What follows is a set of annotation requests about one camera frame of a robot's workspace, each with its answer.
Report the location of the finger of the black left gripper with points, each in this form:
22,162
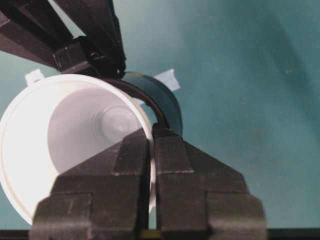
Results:
98,22
80,56

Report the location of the white paper cup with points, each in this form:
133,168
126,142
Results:
55,124

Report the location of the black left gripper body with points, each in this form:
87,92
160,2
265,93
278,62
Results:
32,29

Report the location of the blue tape strip by left gripper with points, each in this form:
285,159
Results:
168,79

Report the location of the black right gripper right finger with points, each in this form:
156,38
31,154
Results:
200,198

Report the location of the black cup holder mug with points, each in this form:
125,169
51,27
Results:
155,94

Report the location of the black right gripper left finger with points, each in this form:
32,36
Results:
106,197

